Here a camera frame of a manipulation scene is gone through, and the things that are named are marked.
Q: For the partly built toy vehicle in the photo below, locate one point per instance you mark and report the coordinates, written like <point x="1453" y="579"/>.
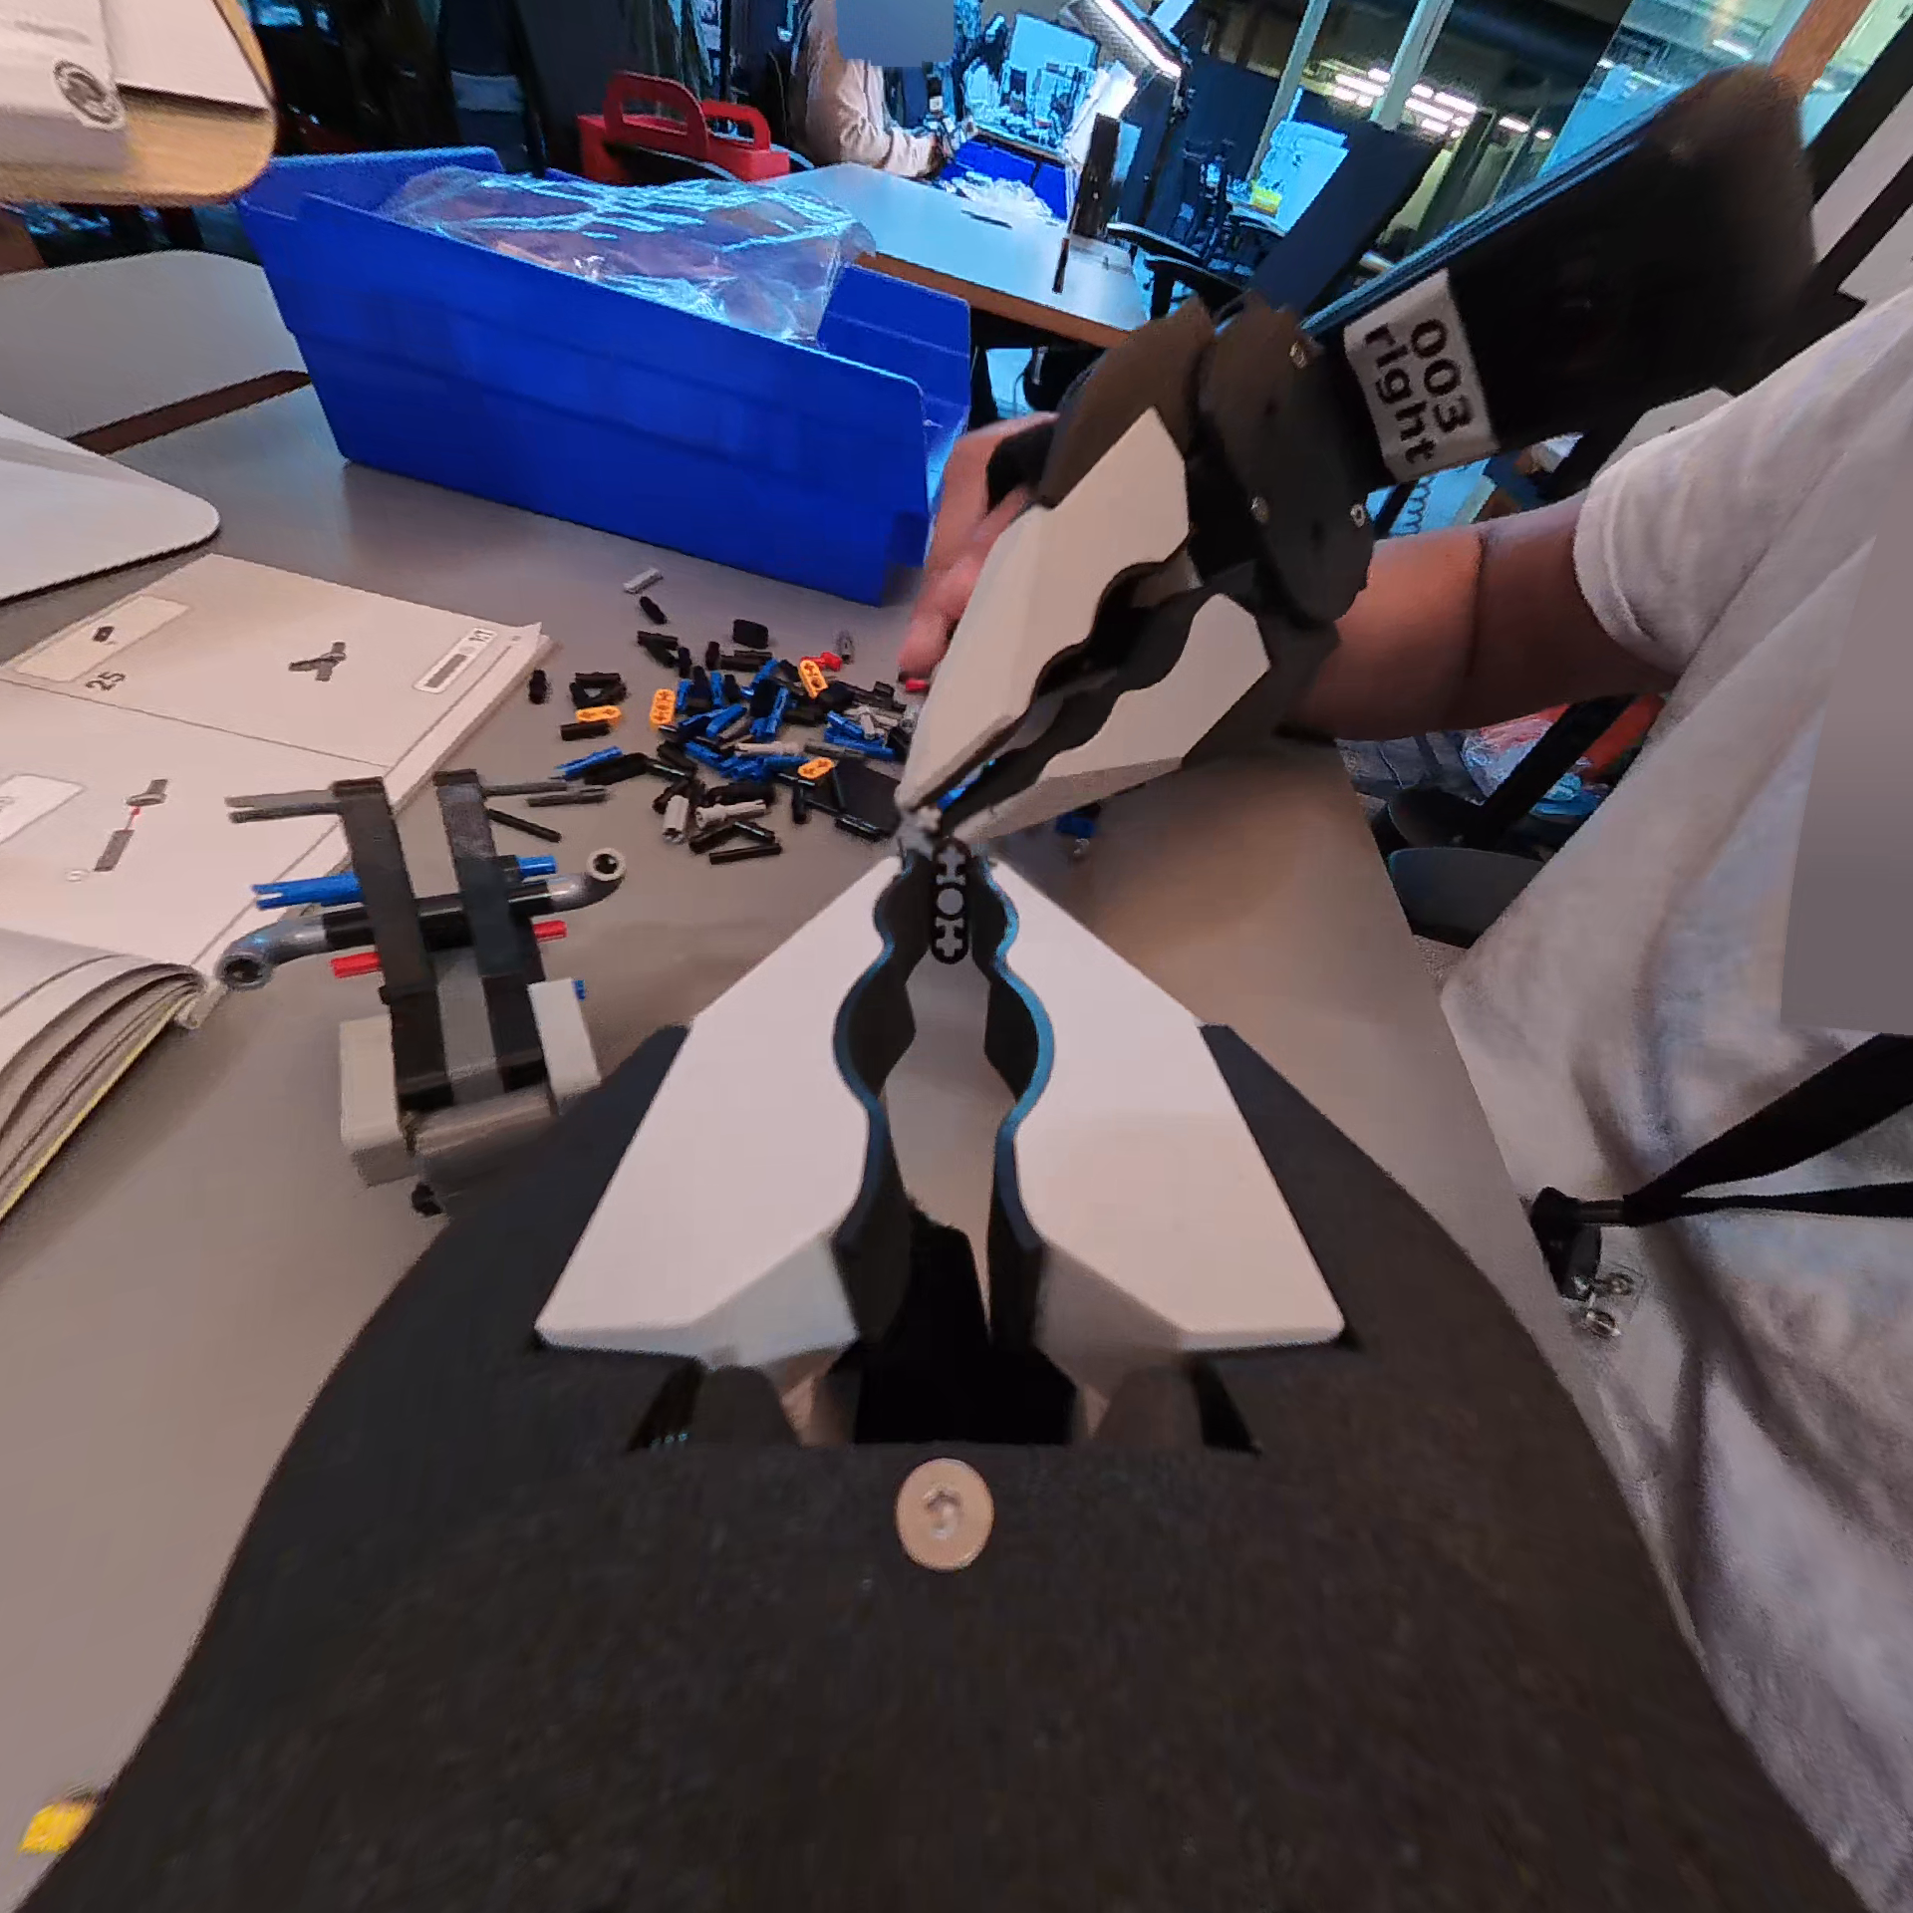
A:
<point x="449" y="971"/>

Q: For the small light grey toy pin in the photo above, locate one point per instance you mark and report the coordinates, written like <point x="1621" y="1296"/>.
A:
<point x="919" y="826"/>

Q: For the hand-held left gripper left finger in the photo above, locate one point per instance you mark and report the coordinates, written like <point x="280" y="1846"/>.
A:
<point x="748" y="1167"/>

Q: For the person's white shirt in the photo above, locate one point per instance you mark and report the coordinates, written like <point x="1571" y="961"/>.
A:
<point x="1645" y="1047"/>

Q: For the short black toy axle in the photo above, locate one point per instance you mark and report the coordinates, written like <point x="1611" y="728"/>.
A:
<point x="523" y="824"/>

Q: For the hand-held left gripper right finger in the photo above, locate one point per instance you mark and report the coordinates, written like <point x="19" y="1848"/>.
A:
<point x="1166" y="1181"/>

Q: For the small black toy connector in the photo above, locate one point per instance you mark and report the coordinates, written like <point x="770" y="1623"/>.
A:
<point x="953" y="916"/>

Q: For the person's right hand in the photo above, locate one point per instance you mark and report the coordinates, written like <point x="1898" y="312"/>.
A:
<point x="957" y="493"/>

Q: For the blue toy pin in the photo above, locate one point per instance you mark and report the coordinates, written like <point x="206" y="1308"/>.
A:
<point x="1079" y="826"/>

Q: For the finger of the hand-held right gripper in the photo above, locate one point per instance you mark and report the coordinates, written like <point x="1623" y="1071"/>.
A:
<point x="1180" y="710"/>
<point x="1017" y="629"/>

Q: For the white instruction booklet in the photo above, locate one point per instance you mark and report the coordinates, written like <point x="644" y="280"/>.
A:
<point x="270" y="702"/>

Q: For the white stand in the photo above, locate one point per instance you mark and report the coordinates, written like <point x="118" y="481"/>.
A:
<point x="90" y="509"/>

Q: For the blue plastic bin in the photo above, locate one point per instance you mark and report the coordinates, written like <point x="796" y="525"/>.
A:
<point x="598" y="419"/>

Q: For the printed toy truck box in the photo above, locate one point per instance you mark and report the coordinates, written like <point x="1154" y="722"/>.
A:
<point x="56" y="1826"/>

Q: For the pile of small toy parts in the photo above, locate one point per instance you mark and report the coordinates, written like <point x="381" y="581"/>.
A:
<point x="732" y="718"/>

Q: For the red toolbox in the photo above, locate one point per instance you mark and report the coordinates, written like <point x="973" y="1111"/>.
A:
<point x="702" y="150"/>

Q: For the person's right forearm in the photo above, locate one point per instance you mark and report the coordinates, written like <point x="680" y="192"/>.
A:
<point x="1465" y="629"/>

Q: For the clear plastic bag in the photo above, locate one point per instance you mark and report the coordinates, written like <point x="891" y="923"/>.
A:
<point x="628" y="248"/>

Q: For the background work table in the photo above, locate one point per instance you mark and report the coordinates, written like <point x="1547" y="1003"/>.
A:
<point x="987" y="254"/>

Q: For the black office chair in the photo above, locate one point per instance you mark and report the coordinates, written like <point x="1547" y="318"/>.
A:
<point x="1465" y="882"/>
<point x="1180" y="270"/>

